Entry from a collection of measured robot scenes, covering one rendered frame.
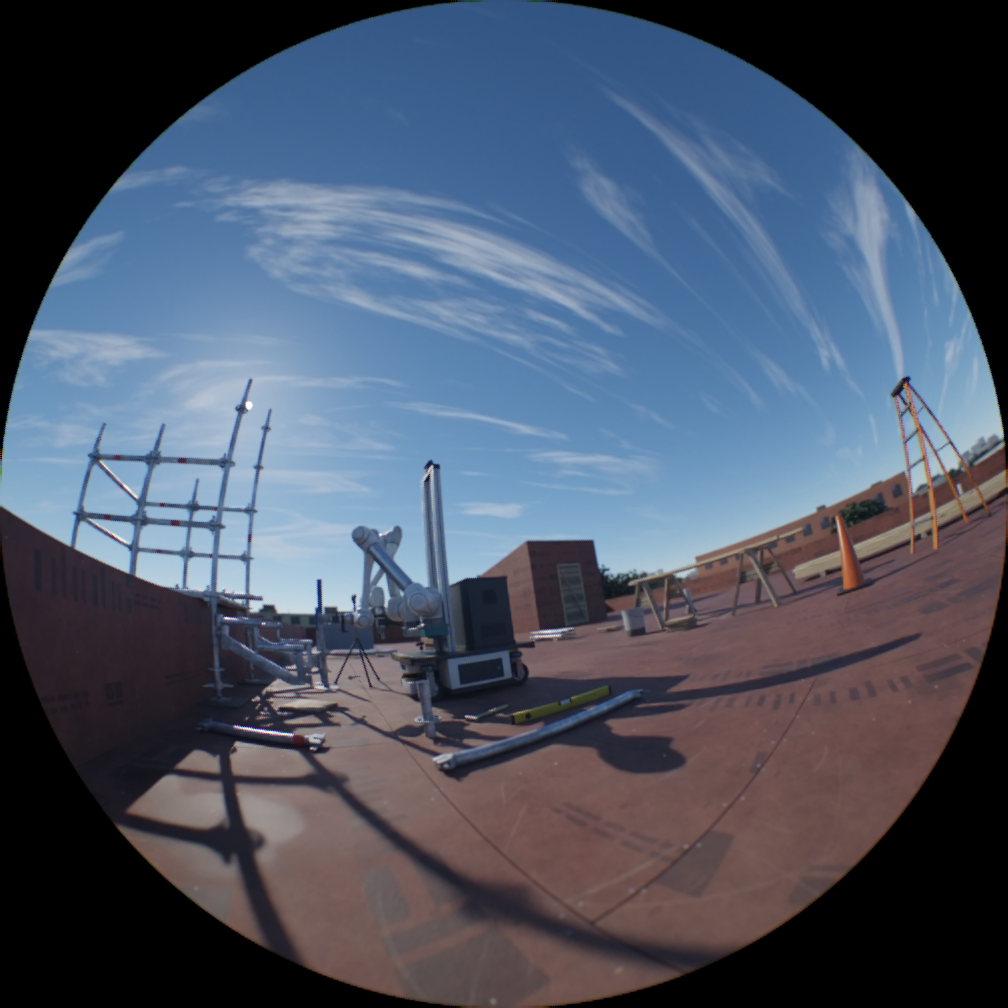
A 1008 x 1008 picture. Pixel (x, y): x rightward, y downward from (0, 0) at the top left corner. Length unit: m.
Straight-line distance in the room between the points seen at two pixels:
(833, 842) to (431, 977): 0.61
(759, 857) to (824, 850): 0.11
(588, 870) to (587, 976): 0.26
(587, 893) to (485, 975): 0.23
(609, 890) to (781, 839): 0.30
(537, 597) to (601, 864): 10.38
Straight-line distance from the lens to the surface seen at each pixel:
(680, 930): 0.62
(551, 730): 1.43
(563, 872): 0.75
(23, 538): 1.26
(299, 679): 2.51
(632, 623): 4.68
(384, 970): 0.63
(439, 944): 0.65
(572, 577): 11.84
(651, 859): 0.75
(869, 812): 0.81
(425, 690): 1.58
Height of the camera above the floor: 0.51
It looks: 19 degrees up
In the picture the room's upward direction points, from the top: 8 degrees counter-clockwise
